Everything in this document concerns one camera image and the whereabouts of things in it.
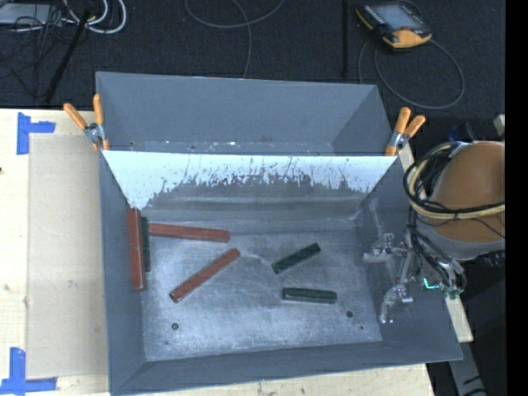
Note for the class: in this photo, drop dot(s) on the dark green flat block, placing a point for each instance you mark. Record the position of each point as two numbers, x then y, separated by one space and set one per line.
146 246
296 257
309 295

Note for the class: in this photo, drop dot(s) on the pale flat board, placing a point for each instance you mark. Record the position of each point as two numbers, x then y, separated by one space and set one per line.
62 262

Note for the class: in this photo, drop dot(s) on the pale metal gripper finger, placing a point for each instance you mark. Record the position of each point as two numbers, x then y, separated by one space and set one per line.
389 299
383 252

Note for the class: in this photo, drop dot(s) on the red-brown flat block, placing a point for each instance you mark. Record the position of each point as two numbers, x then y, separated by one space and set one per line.
205 275
136 250
189 232

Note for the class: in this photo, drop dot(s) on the grey metal bin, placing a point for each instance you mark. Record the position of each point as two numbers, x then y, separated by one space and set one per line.
247 270

